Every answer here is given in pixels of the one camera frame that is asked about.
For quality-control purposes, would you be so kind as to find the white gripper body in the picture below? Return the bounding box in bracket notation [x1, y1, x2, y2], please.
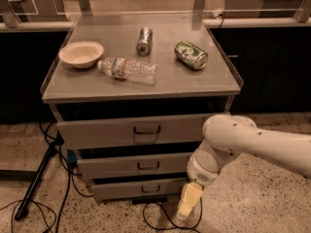
[187, 149, 221, 186]

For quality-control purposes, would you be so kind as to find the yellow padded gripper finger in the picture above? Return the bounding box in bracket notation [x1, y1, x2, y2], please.
[177, 183, 203, 219]

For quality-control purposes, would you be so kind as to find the grey bottom drawer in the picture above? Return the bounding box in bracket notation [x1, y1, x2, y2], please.
[91, 178, 187, 201]

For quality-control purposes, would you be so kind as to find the grey drawer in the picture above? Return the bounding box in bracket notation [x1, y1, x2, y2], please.
[57, 114, 212, 150]
[91, 178, 187, 201]
[78, 152, 191, 179]

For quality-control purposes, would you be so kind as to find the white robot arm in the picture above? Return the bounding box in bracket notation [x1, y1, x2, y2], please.
[177, 115, 311, 219]

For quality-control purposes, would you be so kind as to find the grey middle drawer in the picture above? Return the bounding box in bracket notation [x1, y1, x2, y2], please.
[78, 152, 191, 179]

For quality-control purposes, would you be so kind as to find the grey top drawer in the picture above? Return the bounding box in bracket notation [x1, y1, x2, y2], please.
[57, 114, 212, 150]

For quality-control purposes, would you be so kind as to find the grey drawer cabinet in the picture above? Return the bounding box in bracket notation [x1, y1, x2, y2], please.
[41, 13, 242, 202]

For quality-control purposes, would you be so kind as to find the clear plastic water bottle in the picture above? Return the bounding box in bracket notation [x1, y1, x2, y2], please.
[97, 57, 157, 85]

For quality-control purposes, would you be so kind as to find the green soda can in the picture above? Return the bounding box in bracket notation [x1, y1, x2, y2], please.
[174, 41, 208, 70]

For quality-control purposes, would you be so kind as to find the blue box behind cabinet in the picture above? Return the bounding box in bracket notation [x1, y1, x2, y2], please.
[66, 150, 78, 166]

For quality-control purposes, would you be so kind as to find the silver slim can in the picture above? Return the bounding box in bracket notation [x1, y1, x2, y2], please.
[136, 26, 153, 56]

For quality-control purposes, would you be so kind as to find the white counter ledge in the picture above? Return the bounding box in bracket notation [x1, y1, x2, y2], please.
[0, 17, 298, 32]

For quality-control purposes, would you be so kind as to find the white bowl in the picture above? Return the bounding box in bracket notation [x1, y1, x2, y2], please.
[58, 41, 104, 69]

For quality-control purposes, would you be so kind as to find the black floor cable left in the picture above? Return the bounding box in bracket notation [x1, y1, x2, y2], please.
[0, 121, 95, 233]

